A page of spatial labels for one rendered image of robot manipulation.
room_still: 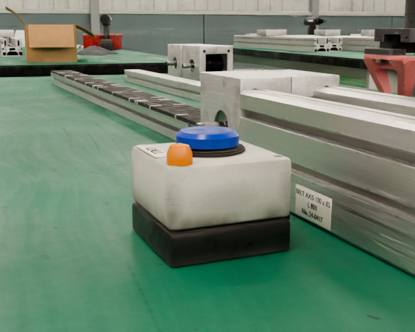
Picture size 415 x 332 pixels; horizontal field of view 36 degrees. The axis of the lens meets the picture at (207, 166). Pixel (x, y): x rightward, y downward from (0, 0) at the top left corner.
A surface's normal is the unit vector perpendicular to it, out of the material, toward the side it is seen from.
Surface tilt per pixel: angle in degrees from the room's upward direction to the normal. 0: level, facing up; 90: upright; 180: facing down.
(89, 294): 0
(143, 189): 90
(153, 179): 90
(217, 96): 90
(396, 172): 90
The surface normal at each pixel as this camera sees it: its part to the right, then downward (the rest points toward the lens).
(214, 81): -0.92, 0.08
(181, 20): 0.31, 0.20
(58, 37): 0.26, -0.17
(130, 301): 0.00, -0.98
